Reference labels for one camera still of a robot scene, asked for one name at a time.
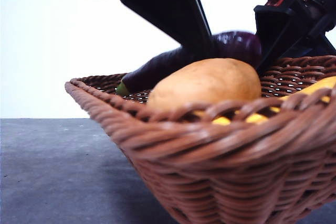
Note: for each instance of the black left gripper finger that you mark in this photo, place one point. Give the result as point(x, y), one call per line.
point(170, 16)

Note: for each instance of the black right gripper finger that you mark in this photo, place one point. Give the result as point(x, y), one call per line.
point(315, 47)
point(273, 35)

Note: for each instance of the yellow corn cob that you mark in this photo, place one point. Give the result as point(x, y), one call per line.
point(325, 83)

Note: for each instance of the purple eggplant with green stem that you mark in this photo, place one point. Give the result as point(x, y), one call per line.
point(153, 70)

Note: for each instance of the brown potato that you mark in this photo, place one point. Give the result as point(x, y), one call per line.
point(210, 82)

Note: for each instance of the brown wicker basket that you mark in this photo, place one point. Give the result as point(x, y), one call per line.
point(210, 169)

